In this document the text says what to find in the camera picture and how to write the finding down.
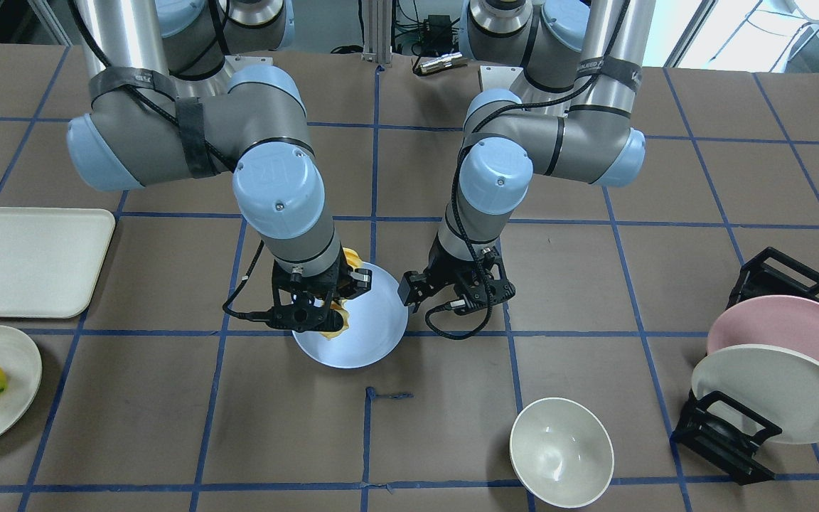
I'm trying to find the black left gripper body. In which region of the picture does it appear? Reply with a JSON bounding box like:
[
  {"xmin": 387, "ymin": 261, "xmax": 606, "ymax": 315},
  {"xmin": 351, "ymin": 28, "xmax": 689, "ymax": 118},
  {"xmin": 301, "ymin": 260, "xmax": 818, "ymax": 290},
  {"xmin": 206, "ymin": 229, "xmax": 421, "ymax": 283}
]
[{"xmin": 397, "ymin": 239, "xmax": 516, "ymax": 314}]

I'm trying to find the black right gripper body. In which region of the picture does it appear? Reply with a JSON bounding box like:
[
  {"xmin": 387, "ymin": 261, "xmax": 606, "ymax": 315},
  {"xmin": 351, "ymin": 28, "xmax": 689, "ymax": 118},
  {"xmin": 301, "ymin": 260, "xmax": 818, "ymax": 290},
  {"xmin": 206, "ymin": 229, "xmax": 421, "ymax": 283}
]
[{"xmin": 269, "ymin": 260, "xmax": 373, "ymax": 333}]

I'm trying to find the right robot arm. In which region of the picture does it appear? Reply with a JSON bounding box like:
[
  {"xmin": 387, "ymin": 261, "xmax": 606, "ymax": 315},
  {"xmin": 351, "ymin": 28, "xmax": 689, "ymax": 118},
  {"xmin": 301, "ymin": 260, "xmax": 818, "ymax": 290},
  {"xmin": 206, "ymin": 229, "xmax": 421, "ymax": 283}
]
[{"xmin": 66, "ymin": 1, "xmax": 373, "ymax": 338}]

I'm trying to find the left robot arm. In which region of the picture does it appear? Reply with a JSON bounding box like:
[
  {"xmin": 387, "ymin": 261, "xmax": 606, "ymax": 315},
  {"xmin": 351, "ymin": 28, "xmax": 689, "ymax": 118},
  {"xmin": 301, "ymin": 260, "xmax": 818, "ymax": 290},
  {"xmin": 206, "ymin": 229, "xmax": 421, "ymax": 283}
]
[{"xmin": 397, "ymin": 1, "xmax": 655, "ymax": 315}]

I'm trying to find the light blue plate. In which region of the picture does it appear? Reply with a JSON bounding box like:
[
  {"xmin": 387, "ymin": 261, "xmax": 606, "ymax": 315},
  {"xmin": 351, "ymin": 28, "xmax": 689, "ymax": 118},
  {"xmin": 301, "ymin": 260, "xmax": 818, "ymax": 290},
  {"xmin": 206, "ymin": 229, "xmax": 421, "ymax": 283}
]
[{"xmin": 293, "ymin": 262, "xmax": 409, "ymax": 368}]

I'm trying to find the black plate rack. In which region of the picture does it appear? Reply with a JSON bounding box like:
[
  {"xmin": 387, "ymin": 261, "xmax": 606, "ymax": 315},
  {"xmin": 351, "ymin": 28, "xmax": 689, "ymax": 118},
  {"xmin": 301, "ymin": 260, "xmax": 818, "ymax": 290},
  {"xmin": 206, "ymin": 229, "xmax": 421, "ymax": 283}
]
[{"xmin": 670, "ymin": 247, "xmax": 819, "ymax": 486}]

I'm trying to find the pink plate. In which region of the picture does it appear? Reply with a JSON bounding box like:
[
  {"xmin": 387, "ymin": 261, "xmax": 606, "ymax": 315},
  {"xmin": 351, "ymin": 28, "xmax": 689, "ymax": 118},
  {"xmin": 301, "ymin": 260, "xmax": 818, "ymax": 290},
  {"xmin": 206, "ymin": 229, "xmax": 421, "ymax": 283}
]
[{"xmin": 707, "ymin": 295, "xmax": 819, "ymax": 362}]

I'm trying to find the cream plate in rack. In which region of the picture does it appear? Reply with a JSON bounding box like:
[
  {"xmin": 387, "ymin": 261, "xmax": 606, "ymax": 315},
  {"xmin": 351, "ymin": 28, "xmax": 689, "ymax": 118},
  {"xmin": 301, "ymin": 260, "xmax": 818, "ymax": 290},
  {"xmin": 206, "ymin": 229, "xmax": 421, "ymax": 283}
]
[{"xmin": 691, "ymin": 344, "xmax": 819, "ymax": 444}]

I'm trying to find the white bowl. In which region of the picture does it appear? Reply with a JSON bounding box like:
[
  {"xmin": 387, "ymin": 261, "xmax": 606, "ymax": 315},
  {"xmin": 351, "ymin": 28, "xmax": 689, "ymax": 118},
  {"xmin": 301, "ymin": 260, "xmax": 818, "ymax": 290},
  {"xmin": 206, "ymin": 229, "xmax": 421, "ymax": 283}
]
[{"xmin": 509, "ymin": 398, "xmax": 616, "ymax": 509}]

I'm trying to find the silver metal connector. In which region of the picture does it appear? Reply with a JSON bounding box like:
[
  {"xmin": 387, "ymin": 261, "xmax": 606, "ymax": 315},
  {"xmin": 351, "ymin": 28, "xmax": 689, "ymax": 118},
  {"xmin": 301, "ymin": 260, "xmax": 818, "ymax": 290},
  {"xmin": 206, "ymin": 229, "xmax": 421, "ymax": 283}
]
[{"xmin": 413, "ymin": 52, "xmax": 469, "ymax": 77}]

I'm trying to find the black power adapter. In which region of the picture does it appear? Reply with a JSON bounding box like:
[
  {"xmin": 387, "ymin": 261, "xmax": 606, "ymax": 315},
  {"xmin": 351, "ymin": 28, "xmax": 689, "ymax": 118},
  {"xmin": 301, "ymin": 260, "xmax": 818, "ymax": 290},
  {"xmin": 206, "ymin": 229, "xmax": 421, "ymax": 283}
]
[{"xmin": 420, "ymin": 14, "xmax": 459, "ymax": 49}]

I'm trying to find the white rectangular tray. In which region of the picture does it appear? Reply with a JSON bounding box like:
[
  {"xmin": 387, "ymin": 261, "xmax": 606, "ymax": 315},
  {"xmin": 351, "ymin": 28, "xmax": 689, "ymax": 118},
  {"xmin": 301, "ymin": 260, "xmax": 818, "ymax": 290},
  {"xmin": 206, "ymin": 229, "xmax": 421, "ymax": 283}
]
[{"xmin": 0, "ymin": 207, "xmax": 116, "ymax": 319}]

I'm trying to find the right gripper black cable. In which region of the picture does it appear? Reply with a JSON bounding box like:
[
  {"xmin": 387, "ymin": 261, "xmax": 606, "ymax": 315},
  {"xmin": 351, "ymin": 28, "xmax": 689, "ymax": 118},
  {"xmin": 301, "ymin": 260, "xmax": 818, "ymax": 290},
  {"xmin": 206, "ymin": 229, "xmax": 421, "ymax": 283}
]
[{"xmin": 222, "ymin": 240, "xmax": 275, "ymax": 322}]

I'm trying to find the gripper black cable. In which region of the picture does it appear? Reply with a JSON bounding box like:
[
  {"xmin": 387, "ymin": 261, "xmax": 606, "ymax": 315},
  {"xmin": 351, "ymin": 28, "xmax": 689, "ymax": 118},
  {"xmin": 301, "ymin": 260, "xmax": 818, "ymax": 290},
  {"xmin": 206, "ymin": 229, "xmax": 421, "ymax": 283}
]
[
  {"xmin": 424, "ymin": 245, "xmax": 499, "ymax": 341},
  {"xmin": 222, "ymin": 240, "xmax": 275, "ymax": 322}
]

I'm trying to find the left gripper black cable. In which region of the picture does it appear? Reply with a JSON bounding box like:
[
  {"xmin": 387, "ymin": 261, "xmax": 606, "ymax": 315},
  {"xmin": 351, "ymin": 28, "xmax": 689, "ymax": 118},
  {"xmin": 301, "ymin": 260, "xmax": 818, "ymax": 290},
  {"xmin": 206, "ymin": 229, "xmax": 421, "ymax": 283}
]
[{"xmin": 424, "ymin": 245, "xmax": 499, "ymax": 341}]

